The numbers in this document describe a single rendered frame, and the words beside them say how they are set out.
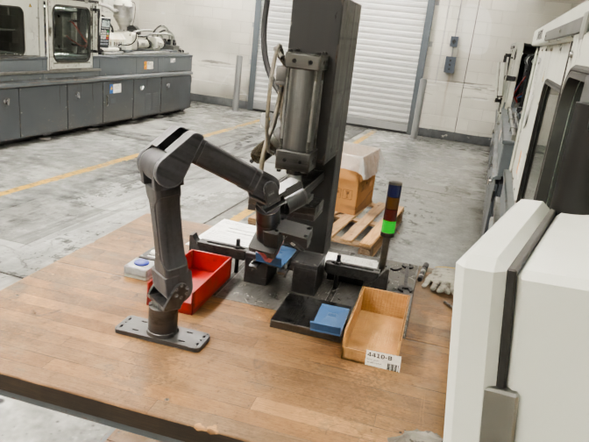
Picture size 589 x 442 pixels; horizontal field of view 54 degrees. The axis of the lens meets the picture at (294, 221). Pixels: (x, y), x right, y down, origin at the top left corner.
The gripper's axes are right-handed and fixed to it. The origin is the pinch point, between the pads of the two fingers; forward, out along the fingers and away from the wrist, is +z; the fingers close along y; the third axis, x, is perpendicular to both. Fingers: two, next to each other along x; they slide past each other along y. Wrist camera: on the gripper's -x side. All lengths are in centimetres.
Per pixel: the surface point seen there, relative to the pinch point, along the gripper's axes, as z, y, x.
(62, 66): 280, 399, 413
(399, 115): 519, 773, 44
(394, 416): -12, -36, -39
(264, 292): 10.1, -3.4, -0.1
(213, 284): 4.5, -9.2, 11.4
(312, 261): 5.3, 7.1, -9.9
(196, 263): 11.9, 0.5, 21.4
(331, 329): -3.9, -16.8, -21.5
